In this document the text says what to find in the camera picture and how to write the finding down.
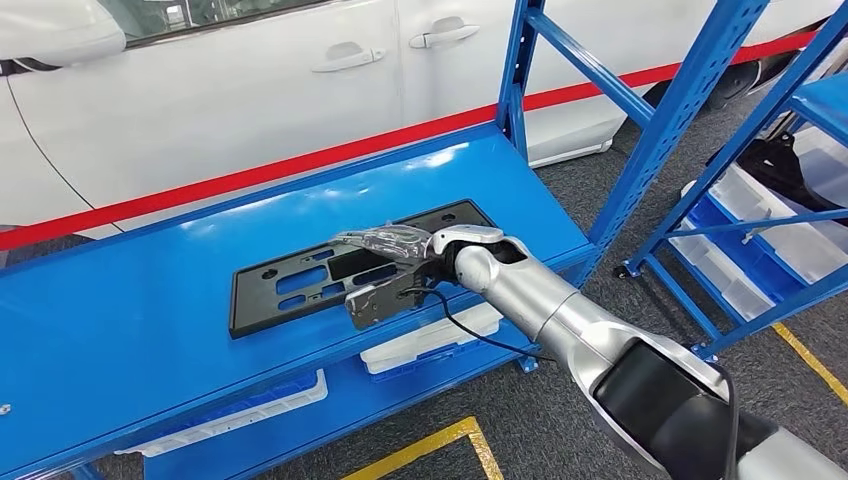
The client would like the blue metal shelf rack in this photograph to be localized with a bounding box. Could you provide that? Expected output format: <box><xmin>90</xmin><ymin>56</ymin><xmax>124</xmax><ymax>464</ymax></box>
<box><xmin>0</xmin><ymin>0</ymin><xmax>773</xmax><ymax>480</ymax></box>

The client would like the red barrier belt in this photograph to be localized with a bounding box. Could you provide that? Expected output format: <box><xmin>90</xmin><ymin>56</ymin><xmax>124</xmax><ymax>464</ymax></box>
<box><xmin>0</xmin><ymin>29</ymin><xmax>819</xmax><ymax>253</ymax></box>

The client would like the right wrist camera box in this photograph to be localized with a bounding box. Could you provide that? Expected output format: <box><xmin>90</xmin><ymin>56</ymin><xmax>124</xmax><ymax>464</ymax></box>
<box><xmin>343</xmin><ymin>268</ymin><xmax>435</xmax><ymax>331</ymax></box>

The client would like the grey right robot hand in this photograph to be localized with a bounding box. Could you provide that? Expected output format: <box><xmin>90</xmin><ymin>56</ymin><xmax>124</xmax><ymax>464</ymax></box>
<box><xmin>329</xmin><ymin>223</ymin><xmax>444</xmax><ymax>285</ymax></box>

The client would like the blue metal rack on casters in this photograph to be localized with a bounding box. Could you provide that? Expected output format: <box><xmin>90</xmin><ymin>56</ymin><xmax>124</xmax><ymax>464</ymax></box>
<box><xmin>612</xmin><ymin>0</ymin><xmax>848</xmax><ymax>362</ymax></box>

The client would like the yellow floor tape outline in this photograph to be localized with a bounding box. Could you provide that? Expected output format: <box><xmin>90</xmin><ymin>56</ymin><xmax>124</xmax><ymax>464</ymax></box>
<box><xmin>770</xmin><ymin>322</ymin><xmax>848</xmax><ymax>407</ymax></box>

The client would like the black car part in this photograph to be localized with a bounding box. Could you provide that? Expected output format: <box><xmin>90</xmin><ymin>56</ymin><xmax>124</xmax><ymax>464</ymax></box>
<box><xmin>704</xmin><ymin>132</ymin><xmax>848</xmax><ymax>228</ymax></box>

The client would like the clear plastic bin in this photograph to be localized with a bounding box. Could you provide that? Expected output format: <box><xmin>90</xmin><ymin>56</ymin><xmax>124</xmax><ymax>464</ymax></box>
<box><xmin>788</xmin><ymin>125</ymin><xmax>848</xmax><ymax>208</ymax></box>

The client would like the black plastic plate bracket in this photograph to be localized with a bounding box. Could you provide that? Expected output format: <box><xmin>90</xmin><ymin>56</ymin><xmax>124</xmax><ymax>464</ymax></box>
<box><xmin>228</xmin><ymin>198</ymin><xmax>498</xmax><ymax>340</ymax></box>

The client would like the white car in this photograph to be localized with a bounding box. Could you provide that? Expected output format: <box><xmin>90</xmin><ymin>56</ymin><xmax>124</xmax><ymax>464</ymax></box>
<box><xmin>0</xmin><ymin>0</ymin><xmax>848</xmax><ymax>243</ymax></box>

